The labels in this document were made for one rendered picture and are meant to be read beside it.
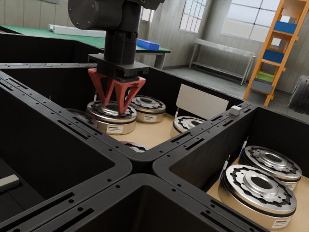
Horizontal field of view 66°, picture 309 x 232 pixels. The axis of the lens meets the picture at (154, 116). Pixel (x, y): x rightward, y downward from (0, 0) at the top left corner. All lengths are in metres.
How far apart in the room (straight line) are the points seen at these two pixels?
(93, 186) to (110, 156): 0.04
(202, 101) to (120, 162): 0.41
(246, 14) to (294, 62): 1.91
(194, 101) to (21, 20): 2.71
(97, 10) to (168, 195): 0.27
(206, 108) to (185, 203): 0.42
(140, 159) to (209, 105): 0.39
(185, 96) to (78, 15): 0.33
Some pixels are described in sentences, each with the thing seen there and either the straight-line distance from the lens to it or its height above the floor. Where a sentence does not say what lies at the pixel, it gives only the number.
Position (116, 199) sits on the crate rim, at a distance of 0.17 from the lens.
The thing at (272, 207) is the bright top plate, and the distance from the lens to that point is 0.36.
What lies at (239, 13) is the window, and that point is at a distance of 7.92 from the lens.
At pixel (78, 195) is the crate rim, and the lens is 0.17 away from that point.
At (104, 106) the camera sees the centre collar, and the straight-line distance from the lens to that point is 0.49.
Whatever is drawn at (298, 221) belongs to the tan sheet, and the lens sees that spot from 0.43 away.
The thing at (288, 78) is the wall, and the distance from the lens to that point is 7.74.
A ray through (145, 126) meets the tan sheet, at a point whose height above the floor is 0.83.
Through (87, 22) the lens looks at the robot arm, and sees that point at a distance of 0.38.
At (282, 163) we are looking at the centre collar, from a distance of 0.48.
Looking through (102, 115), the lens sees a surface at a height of 0.86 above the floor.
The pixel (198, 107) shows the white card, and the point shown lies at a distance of 0.59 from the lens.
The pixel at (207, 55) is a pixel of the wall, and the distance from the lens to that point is 8.06.
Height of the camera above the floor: 1.04
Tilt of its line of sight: 21 degrees down
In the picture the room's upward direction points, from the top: 14 degrees clockwise
